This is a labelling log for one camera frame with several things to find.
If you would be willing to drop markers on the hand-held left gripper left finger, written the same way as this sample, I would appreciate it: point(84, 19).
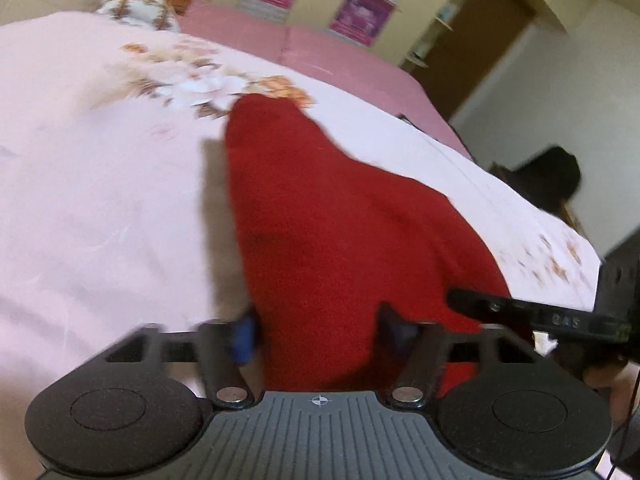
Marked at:
point(244, 337)

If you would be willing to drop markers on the open corner shelf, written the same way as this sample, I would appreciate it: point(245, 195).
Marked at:
point(440, 15)

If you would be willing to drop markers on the folded striped cloth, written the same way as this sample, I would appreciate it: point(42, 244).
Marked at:
point(404, 119)

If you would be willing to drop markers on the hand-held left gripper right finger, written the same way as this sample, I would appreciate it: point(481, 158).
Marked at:
point(397, 332)

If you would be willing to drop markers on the white floral bedsheet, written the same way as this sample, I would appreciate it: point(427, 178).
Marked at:
point(100, 185)

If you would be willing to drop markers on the black bag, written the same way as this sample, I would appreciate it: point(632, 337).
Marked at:
point(550, 177)

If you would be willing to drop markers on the person's right hand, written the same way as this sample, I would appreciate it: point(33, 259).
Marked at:
point(602, 377)

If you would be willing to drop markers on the brown wooden door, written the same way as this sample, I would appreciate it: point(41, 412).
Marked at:
point(475, 50)

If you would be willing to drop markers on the white patterned pillow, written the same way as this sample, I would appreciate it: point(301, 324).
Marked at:
point(135, 2)

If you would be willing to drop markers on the red knit garment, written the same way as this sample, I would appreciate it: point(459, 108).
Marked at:
point(325, 235)

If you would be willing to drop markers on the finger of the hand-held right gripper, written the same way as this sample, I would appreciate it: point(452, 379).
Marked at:
point(500, 306)

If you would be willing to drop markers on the pink bedsheet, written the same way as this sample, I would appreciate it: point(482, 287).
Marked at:
point(350, 65)

